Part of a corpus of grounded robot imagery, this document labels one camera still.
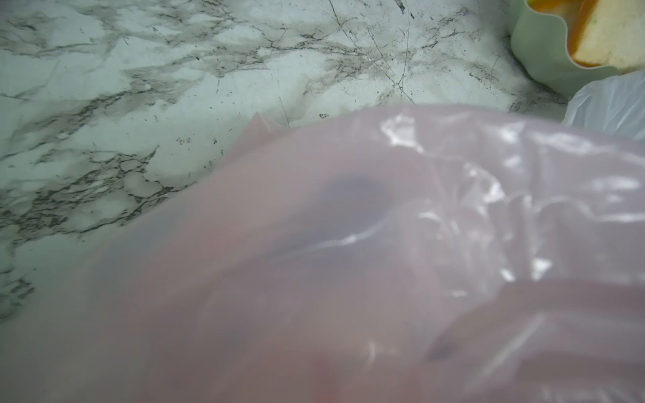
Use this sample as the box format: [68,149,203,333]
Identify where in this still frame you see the pink plastic bag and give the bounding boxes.
[1,106,644,402]

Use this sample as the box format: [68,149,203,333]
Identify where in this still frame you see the white plastic bag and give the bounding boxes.
[563,70,645,143]

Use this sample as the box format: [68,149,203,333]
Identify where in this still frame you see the green glass bowl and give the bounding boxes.
[508,1,631,96]

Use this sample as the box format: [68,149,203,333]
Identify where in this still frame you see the yellow bread slice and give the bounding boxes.
[568,0,644,72]

